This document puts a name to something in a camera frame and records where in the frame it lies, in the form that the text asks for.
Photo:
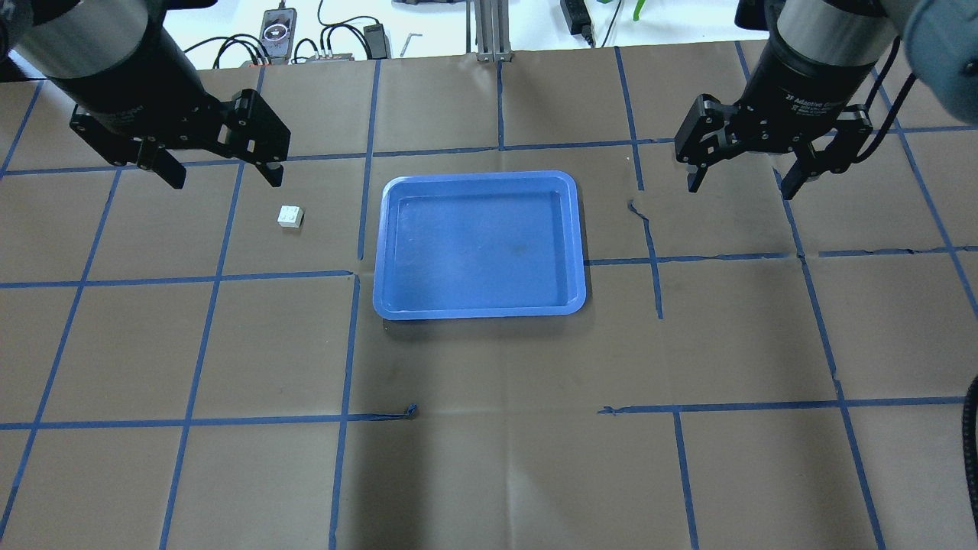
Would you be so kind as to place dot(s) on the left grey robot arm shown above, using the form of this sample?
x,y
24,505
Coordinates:
x,y
74,39

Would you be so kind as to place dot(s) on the usb hub with cables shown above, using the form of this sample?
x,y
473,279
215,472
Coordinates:
x,y
324,58

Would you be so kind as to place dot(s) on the smartphone on desk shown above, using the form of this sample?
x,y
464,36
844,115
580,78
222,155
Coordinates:
x,y
278,33

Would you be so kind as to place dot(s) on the aluminium frame post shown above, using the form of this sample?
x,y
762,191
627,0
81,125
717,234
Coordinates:
x,y
492,31

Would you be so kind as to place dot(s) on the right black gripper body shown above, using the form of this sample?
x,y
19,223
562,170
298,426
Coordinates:
x,y
802,80

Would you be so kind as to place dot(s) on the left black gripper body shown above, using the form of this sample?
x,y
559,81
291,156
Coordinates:
x,y
136,90

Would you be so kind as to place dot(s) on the white block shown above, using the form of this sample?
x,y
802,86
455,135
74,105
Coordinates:
x,y
291,217

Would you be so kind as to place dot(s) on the black power adapter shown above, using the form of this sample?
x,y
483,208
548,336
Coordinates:
x,y
377,43

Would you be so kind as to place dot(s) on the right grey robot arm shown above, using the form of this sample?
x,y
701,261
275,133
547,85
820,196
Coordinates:
x,y
845,39

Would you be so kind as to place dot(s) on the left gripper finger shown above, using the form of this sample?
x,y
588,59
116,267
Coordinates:
x,y
154,157
258,136

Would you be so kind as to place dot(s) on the blue plastic tray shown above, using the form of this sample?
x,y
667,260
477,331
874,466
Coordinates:
x,y
479,245

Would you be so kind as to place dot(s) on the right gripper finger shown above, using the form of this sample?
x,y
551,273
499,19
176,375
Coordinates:
x,y
704,138
853,127

